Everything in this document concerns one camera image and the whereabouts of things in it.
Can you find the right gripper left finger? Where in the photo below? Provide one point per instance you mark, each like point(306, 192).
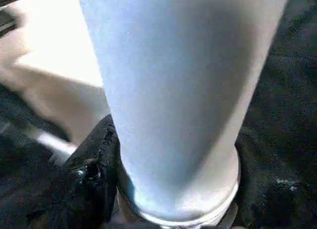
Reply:
point(86, 184)

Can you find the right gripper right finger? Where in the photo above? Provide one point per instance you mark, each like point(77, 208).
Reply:
point(272, 196)

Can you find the white plastic table top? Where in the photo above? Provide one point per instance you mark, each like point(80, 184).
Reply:
point(49, 65)

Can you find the white plastic table leg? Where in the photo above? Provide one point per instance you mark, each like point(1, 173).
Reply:
point(173, 90)

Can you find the black glossy mat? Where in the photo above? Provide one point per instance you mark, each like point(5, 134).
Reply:
point(284, 103)

